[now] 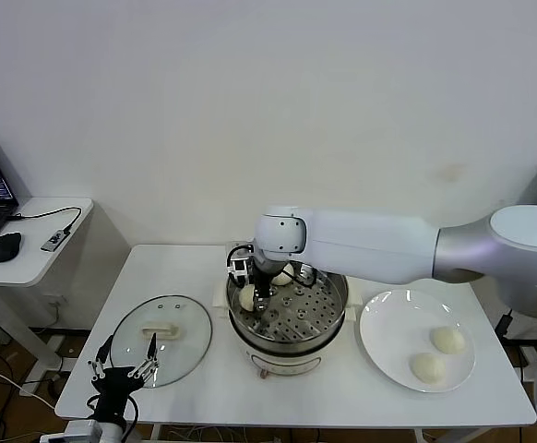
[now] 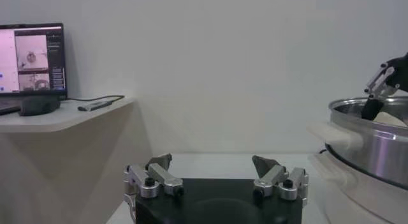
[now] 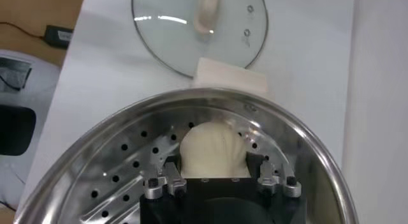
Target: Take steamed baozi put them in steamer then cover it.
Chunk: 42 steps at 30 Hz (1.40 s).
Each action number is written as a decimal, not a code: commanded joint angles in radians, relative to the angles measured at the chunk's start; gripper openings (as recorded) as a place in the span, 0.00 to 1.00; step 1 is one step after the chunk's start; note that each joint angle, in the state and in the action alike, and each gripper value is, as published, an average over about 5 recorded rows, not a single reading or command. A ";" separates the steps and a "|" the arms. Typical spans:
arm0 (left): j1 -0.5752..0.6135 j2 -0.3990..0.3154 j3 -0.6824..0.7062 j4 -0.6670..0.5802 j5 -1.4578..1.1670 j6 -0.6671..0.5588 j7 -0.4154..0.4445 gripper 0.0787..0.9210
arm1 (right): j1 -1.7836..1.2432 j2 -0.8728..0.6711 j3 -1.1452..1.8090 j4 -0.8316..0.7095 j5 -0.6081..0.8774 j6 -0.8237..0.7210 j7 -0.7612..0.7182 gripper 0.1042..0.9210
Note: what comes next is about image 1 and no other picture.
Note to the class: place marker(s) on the white wall socket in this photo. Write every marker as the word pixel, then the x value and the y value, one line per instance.
pixel 58 302

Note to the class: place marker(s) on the white round plate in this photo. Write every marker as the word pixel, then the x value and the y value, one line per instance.
pixel 402 332

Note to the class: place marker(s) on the black computer mouse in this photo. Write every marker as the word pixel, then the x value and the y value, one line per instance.
pixel 5 247

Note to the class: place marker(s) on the white side desk with mouse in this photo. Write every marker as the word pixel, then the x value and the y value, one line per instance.
pixel 28 272

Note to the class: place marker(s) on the white side desk with label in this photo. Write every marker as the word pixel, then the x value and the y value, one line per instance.
pixel 533 364

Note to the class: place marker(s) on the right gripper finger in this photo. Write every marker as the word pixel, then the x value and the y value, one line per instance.
pixel 262 300
pixel 241 281

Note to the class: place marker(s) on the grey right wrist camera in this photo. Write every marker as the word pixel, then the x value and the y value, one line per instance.
pixel 240 268

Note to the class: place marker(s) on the white electric cooker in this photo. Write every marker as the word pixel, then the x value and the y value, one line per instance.
pixel 287 364

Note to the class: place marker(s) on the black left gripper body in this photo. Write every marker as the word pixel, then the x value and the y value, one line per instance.
pixel 114 383

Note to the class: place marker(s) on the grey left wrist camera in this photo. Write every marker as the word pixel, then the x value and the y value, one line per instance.
pixel 84 431

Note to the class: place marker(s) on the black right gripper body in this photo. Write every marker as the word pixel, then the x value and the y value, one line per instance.
pixel 261 277

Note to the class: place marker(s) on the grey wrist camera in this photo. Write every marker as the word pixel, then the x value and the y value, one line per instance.
pixel 240 268
pixel 84 431

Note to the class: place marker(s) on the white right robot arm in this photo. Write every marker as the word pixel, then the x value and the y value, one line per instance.
pixel 365 244

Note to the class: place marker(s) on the white steamed baozi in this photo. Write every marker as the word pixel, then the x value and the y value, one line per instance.
pixel 447 340
pixel 282 278
pixel 427 367
pixel 246 299

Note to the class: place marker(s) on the grey usb hub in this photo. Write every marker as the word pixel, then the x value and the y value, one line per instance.
pixel 56 240

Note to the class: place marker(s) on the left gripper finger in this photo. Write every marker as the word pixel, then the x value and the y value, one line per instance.
pixel 150 362
pixel 100 364

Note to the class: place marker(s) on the steel perforated steamer basket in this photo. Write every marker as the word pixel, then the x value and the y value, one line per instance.
pixel 314 318

